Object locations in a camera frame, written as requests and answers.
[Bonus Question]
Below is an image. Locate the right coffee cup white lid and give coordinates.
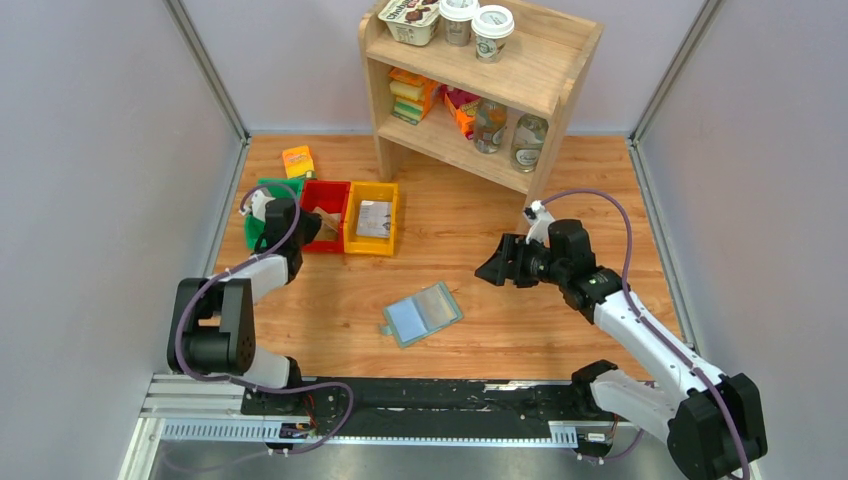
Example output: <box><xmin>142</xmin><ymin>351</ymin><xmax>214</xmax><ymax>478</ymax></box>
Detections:
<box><xmin>471</xmin><ymin>5</ymin><xmax>515</xmax><ymax>63</ymax></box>

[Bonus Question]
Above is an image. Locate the orange yellow snack box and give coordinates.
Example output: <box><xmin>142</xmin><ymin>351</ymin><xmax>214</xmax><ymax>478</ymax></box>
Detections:
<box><xmin>281</xmin><ymin>145</ymin><xmax>317</xmax><ymax>180</ymax></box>

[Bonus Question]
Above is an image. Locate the yellow plastic bin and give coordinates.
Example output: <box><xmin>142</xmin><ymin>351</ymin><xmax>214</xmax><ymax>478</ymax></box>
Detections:
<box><xmin>344</xmin><ymin>181</ymin><xmax>400</xmax><ymax>256</ymax></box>

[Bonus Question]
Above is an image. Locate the wooden shelf unit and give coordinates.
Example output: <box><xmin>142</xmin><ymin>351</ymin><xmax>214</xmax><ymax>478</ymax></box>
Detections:
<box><xmin>358</xmin><ymin>1</ymin><xmax>604</xmax><ymax>204</ymax></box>

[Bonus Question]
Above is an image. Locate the red plastic bin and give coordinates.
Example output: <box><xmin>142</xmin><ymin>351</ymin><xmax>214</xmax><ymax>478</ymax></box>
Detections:
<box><xmin>300</xmin><ymin>180</ymin><xmax>351</xmax><ymax>254</ymax></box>

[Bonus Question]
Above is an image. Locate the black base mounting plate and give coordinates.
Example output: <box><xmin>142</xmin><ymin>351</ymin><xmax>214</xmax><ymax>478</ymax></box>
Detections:
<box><xmin>240</xmin><ymin>377</ymin><xmax>626</xmax><ymax>457</ymax></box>

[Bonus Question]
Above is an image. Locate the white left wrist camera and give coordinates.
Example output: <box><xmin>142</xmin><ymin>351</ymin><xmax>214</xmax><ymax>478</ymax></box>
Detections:
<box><xmin>239</xmin><ymin>188</ymin><xmax>275</xmax><ymax>222</ymax></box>

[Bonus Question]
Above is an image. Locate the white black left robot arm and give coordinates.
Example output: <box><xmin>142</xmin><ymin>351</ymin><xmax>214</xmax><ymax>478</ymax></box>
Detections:
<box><xmin>166</xmin><ymin>198</ymin><xmax>322</xmax><ymax>392</ymax></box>

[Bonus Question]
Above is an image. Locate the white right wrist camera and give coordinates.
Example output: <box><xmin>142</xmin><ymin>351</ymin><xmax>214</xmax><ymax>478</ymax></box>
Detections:
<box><xmin>523</xmin><ymin>200</ymin><xmax>555</xmax><ymax>246</ymax></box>

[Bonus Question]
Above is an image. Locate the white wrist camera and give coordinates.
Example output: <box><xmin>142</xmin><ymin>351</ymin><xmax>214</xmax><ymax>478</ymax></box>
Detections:
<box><xmin>239</xmin><ymin>188</ymin><xmax>275</xmax><ymax>222</ymax></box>
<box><xmin>523</xmin><ymin>200</ymin><xmax>555</xmax><ymax>246</ymax></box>

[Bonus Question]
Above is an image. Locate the teal card holder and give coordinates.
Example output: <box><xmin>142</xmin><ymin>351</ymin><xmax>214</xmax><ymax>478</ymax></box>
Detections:
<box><xmin>378</xmin><ymin>282</ymin><xmax>464</xmax><ymax>348</ymax></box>

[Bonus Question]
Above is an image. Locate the orange red snack box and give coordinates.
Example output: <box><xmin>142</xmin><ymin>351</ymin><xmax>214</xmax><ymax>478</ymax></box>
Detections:
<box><xmin>443</xmin><ymin>85</ymin><xmax>481</xmax><ymax>140</ymax></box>

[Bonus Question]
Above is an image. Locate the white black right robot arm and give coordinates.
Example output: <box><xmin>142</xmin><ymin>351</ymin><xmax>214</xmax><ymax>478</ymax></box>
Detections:
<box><xmin>475</xmin><ymin>219</ymin><xmax>768</xmax><ymax>479</ymax></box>

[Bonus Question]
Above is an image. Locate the left clear glass bottle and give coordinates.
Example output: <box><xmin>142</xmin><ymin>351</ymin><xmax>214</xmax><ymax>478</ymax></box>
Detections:
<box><xmin>473</xmin><ymin>98</ymin><xmax>508</xmax><ymax>154</ymax></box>

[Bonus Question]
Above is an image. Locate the stack of sponges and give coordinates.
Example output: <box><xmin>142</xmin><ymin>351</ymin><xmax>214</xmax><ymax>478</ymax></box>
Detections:
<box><xmin>389</xmin><ymin>67</ymin><xmax>442</xmax><ymax>125</ymax></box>

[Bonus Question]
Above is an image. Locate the yellow credit card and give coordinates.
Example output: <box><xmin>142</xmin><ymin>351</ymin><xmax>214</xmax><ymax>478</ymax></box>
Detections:
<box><xmin>312</xmin><ymin>207</ymin><xmax>342</xmax><ymax>242</ymax></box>

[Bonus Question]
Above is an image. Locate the aluminium frame rail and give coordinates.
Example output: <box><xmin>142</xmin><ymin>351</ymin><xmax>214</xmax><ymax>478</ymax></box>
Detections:
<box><xmin>122</xmin><ymin>375</ymin><xmax>625</xmax><ymax>477</ymax></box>

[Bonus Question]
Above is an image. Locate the white packet in yellow bin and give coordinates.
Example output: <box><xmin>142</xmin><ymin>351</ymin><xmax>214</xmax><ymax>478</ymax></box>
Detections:
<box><xmin>356</xmin><ymin>200</ymin><xmax>393</xmax><ymax>239</ymax></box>

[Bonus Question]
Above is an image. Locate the green plastic bin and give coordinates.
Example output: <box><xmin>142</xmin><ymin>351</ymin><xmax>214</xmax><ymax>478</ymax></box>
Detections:
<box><xmin>244</xmin><ymin>178</ymin><xmax>304</xmax><ymax>250</ymax></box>

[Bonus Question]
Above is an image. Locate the clear glass bottle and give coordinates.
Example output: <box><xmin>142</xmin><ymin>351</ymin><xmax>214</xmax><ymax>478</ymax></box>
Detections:
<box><xmin>510</xmin><ymin>113</ymin><xmax>549</xmax><ymax>173</ymax></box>
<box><xmin>473</xmin><ymin>98</ymin><xmax>508</xmax><ymax>154</ymax></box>

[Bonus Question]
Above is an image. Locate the right clear glass bottle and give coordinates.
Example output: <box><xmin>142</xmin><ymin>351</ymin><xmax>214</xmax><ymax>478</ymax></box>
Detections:
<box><xmin>510</xmin><ymin>113</ymin><xmax>549</xmax><ymax>173</ymax></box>

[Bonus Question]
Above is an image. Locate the coffee cup white lid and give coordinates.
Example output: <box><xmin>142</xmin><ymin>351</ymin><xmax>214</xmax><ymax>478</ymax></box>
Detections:
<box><xmin>439</xmin><ymin>0</ymin><xmax>479</xmax><ymax>47</ymax></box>
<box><xmin>471</xmin><ymin>5</ymin><xmax>515</xmax><ymax>63</ymax></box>

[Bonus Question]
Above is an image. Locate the left coffee cup white lid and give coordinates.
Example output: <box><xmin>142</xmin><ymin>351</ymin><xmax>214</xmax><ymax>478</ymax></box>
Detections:
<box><xmin>439</xmin><ymin>0</ymin><xmax>479</xmax><ymax>47</ymax></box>

